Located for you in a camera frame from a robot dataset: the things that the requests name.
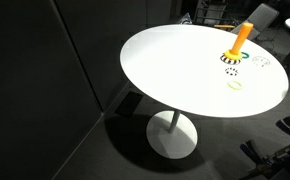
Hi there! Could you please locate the dark metal frame chair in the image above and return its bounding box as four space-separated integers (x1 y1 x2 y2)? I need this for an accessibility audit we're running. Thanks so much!
193 0 229 26

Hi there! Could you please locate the white table pedestal base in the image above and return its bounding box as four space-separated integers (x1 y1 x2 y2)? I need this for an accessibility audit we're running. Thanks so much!
146 109 199 160

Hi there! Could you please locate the yellow orange bar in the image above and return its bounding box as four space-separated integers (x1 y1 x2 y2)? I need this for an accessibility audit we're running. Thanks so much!
213 24 236 30

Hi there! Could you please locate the large black white striped ring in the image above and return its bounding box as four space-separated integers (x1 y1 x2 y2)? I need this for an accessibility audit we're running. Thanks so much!
219 53 242 66

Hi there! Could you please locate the yellow toothed ring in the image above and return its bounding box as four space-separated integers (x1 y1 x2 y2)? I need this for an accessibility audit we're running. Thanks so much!
226 80 243 91

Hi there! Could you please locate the orange peg stand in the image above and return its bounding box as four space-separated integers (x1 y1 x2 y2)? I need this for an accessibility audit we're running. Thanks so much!
223 21 254 61

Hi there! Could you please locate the green ring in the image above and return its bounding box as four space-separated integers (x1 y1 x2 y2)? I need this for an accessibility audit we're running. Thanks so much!
239 51 251 60

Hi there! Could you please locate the clear plastic ring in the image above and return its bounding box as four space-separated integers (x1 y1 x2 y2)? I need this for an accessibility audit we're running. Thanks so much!
251 55 272 69

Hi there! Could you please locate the small black white striped ring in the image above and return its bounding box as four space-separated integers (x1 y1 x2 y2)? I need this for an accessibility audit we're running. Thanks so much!
224 67 240 77

